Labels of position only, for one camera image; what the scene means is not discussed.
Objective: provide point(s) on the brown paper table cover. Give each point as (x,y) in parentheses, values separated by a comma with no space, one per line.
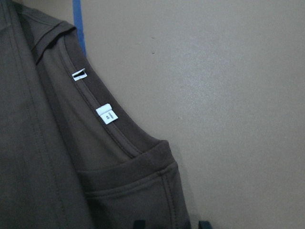
(223,82)

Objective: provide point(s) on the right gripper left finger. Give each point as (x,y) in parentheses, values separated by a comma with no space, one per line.
(139,224)

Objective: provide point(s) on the brown t-shirt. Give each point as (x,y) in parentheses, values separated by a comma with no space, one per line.
(70,156)

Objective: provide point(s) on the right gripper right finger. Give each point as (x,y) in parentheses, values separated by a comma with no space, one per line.
(203,224)

